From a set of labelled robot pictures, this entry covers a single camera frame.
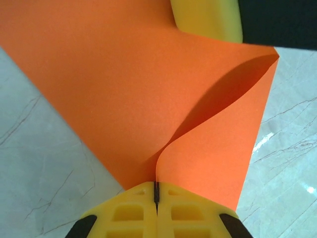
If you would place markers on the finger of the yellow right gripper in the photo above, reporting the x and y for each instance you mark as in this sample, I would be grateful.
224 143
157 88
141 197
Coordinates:
210 19

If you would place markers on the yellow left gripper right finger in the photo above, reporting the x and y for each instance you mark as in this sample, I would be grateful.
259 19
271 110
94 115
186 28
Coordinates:
188 213

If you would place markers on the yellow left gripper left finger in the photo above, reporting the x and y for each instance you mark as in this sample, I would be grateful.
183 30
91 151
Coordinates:
128 213

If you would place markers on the orange paper sheet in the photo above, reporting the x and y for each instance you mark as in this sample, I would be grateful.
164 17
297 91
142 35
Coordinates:
111 86

